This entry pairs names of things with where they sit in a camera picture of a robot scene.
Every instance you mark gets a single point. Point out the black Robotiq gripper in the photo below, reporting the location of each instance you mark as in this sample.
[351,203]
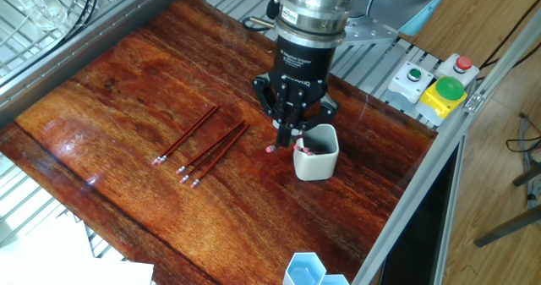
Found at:
[302,65]

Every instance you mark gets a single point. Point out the red pencil pink eraser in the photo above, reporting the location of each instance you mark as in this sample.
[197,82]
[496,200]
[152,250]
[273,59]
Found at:
[296,147]
[186,135]
[220,156]
[304,149]
[269,149]
[211,146]
[309,153]
[190,133]
[184,178]

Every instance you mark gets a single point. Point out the white square ceramic pen holder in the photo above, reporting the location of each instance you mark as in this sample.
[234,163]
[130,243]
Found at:
[315,168]

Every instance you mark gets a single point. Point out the light blue hexagonal pen holder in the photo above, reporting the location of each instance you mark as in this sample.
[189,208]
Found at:
[304,270]

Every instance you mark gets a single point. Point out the silver wrist sensor flange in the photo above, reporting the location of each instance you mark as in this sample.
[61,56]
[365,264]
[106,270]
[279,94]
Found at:
[313,14]

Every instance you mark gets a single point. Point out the grey box small green button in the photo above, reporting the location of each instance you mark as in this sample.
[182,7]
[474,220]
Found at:
[408,88]

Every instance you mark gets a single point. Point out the yellow box big green button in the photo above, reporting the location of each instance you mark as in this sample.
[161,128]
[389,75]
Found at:
[439,101]

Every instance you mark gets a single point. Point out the grey box red button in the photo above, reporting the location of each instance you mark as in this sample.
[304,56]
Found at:
[458,71]

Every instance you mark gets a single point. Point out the red-brown wooden board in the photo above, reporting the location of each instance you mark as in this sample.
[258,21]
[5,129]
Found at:
[127,107]

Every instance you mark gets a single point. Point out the dark furniture leg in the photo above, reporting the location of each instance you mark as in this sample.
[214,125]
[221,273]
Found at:
[528,175]
[507,228]

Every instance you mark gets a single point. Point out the clear plastic jar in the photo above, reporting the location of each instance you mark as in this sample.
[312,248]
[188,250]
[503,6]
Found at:
[38,1]

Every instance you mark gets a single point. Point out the white paper sheet stack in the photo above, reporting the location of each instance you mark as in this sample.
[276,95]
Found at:
[63,259]

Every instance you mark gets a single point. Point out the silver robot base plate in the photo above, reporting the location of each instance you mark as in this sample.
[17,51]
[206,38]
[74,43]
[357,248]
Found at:
[372,33]

